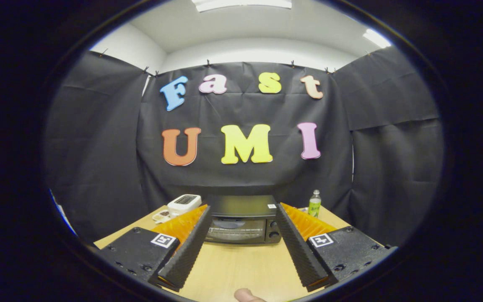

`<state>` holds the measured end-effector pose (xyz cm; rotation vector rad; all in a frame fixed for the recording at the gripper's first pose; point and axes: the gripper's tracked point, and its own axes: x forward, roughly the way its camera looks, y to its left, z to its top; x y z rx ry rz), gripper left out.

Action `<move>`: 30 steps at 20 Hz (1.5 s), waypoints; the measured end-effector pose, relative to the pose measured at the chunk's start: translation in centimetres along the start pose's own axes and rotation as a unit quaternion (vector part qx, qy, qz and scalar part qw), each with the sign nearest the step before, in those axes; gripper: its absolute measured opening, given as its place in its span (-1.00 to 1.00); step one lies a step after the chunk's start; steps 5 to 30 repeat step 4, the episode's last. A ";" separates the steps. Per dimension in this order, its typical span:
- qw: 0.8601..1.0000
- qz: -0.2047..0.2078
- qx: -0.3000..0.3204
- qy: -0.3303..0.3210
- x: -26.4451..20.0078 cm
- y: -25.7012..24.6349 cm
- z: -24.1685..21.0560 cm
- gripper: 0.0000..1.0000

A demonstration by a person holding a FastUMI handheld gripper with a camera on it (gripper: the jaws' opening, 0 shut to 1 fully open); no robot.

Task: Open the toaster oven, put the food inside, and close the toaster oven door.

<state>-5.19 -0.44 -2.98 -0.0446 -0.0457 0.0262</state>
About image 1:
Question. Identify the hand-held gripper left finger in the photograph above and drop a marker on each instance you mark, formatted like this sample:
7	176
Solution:
189	253

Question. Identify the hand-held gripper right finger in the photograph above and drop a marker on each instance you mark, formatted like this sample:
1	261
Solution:
300	253

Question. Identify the black toaster oven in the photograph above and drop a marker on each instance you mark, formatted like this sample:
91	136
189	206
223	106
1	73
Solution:
241	206

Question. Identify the white pop-up toaster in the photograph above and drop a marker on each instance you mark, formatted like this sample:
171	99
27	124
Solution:
184	203

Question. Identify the green label drink bottle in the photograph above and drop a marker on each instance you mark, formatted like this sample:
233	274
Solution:
314	206

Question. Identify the ceiling light panel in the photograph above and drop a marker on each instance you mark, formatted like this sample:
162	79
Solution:
241	3
376	38

